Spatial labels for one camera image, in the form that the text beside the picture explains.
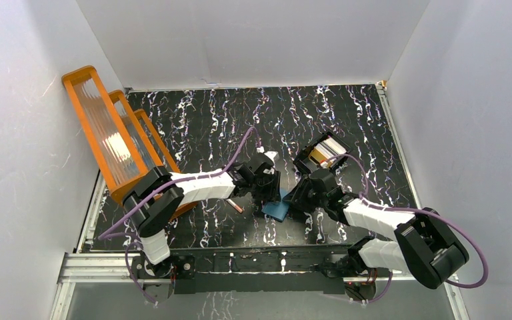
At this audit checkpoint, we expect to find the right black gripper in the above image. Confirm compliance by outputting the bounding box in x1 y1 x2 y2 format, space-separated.
283 175 328 214

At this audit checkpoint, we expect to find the blue leather card holder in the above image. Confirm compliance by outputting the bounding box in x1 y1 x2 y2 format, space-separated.
261 188 289 222

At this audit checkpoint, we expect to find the white credit card stack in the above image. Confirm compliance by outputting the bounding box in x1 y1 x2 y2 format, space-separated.
318 137 346 159

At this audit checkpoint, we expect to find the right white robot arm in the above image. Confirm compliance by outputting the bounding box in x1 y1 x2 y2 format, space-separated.
285 169 469 289

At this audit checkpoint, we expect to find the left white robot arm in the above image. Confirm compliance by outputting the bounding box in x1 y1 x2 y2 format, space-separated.
122 153 281 277

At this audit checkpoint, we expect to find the gold credit card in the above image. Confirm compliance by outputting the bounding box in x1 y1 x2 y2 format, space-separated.
309 149 328 167

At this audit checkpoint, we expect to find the black card box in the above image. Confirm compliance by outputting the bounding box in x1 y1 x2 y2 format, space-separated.
293 131 352 175

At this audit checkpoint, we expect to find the white pink pen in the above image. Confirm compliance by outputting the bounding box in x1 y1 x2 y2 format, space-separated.
225 199 244 213

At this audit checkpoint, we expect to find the orange tiered organizer rack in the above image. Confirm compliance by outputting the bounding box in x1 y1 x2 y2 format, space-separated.
62 65 180 205

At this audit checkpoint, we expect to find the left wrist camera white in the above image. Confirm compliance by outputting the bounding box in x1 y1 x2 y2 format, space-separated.
257 147 279 163

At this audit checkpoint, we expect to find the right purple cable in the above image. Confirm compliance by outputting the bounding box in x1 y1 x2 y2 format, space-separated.
322 153 490 305

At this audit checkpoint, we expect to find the purple cable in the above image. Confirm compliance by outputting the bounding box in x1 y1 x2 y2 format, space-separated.
322 153 490 305
97 126 261 305

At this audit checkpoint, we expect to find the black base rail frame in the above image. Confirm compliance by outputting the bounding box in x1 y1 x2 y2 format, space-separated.
57 243 460 305

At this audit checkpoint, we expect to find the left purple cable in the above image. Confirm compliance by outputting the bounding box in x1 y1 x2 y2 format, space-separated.
97 126 261 305

